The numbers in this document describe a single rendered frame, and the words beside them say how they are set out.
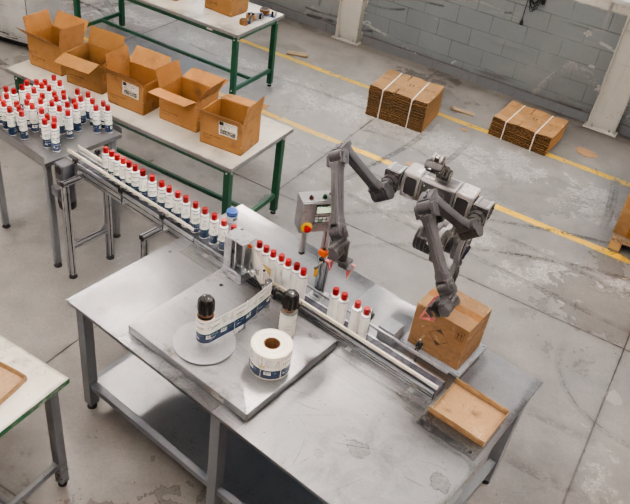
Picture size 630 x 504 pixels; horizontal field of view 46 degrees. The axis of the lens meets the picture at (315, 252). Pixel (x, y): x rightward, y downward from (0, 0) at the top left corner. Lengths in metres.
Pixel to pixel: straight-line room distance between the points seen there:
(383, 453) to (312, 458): 0.32
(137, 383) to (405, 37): 6.05
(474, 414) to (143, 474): 1.81
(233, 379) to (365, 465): 0.73
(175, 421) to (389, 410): 1.25
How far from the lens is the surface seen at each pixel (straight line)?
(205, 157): 5.31
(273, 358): 3.48
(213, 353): 3.67
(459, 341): 3.77
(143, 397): 4.37
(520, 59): 8.87
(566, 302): 6.01
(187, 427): 4.23
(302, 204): 3.69
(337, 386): 3.67
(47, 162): 5.07
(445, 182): 3.95
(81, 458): 4.43
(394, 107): 7.75
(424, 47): 9.24
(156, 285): 4.12
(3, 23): 8.80
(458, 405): 3.75
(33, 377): 3.75
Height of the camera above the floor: 3.52
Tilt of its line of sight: 37 degrees down
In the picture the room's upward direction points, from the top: 9 degrees clockwise
